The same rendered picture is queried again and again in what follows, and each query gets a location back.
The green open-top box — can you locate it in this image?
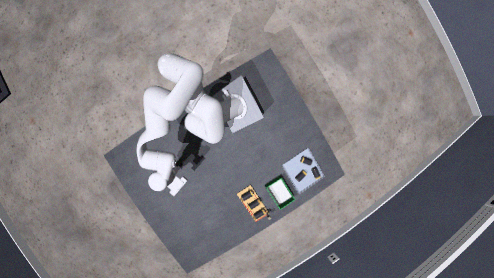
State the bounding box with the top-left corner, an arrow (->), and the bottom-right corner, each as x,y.
264,176 -> 295,210

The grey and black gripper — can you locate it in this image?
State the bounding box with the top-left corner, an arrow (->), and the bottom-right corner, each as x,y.
173,159 -> 183,175

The black cylinder with yellow band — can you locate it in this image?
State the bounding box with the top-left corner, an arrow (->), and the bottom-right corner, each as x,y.
253,209 -> 266,219
241,190 -> 254,201
247,200 -> 260,211
295,171 -> 307,182
311,167 -> 321,179
300,157 -> 313,166

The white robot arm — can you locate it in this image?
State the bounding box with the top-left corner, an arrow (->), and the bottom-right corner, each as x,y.
137,53 -> 247,196

